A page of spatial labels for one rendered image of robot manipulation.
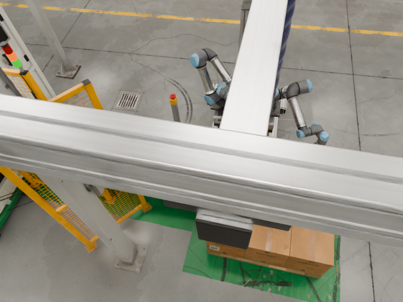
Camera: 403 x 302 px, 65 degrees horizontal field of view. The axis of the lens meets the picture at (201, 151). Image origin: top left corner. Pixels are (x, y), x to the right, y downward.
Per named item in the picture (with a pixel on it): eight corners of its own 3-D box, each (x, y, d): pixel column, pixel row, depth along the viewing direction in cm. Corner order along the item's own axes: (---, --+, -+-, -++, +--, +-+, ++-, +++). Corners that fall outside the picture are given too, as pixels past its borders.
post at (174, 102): (179, 150, 431) (169, 100, 347) (180, 146, 434) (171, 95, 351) (183, 151, 430) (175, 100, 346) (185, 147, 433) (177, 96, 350)
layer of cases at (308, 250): (207, 249, 341) (205, 237, 308) (225, 171, 393) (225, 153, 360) (322, 275, 321) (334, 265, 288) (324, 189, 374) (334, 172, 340)
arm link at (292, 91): (283, 82, 269) (301, 137, 263) (295, 79, 271) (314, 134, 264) (279, 87, 281) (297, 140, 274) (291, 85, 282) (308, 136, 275)
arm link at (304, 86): (273, 89, 323) (297, 81, 269) (287, 85, 325) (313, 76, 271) (276, 100, 324) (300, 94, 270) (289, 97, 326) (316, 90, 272)
